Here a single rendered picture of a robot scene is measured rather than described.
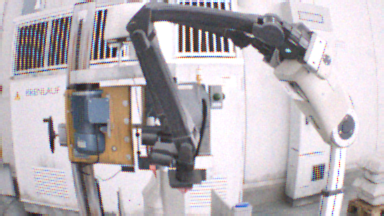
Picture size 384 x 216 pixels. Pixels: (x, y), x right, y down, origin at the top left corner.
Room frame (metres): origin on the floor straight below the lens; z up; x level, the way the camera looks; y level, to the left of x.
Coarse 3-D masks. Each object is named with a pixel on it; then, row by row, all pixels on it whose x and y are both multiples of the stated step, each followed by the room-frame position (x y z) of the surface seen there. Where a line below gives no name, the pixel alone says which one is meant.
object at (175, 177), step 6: (198, 168) 2.30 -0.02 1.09; (168, 174) 2.28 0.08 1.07; (174, 174) 2.28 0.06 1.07; (180, 174) 2.23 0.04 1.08; (186, 174) 2.22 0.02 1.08; (192, 174) 2.24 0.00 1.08; (198, 174) 2.28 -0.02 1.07; (168, 180) 2.26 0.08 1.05; (174, 180) 2.26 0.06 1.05; (180, 180) 2.25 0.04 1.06; (186, 180) 2.24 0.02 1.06; (192, 180) 2.26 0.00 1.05; (198, 180) 2.26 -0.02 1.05
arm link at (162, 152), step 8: (160, 144) 2.21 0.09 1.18; (168, 144) 2.21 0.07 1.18; (184, 144) 2.14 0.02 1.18; (160, 152) 2.20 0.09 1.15; (168, 152) 2.18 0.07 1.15; (176, 152) 2.18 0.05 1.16; (184, 152) 2.14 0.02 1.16; (152, 160) 2.20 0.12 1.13; (160, 160) 2.20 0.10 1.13; (168, 160) 2.19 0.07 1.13
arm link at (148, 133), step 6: (144, 126) 2.65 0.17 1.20; (150, 126) 2.65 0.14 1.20; (156, 126) 2.65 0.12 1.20; (168, 126) 2.59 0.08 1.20; (144, 132) 2.63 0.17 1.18; (150, 132) 2.63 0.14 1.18; (162, 132) 2.61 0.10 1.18; (168, 132) 2.60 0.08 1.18; (144, 138) 2.63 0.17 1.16; (150, 138) 2.63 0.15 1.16; (144, 144) 2.64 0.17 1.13; (150, 144) 2.63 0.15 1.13
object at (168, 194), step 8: (160, 168) 2.78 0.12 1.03; (160, 176) 2.79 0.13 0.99; (160, 184) 2.80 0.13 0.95; (168, 184) 2.55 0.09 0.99; (168, 192) 2.55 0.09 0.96; (176, 192) 2.44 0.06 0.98; (184, 192) 2.32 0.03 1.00; (168, 200) 2.57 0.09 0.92; (176, 200) 2.45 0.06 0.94; (184, 200) 2.32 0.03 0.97; (168, 208) 2.58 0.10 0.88; (176, 208) 2.46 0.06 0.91; (184, 208) 2.33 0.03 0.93
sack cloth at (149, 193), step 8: (152, 176) 3.39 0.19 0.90; (152, 184) 3.27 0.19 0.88; (144, 192) 3.35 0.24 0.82; (152, 192) 3.11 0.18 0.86; (160, 192) 3.06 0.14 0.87; (144, 200) 3.20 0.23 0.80; (152, 200) 3.09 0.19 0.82; (160, 200) 3.07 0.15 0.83; (144, 208) 3.19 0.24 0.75; (152, 208) 3.10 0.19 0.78; (160, 208) 3.08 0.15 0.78
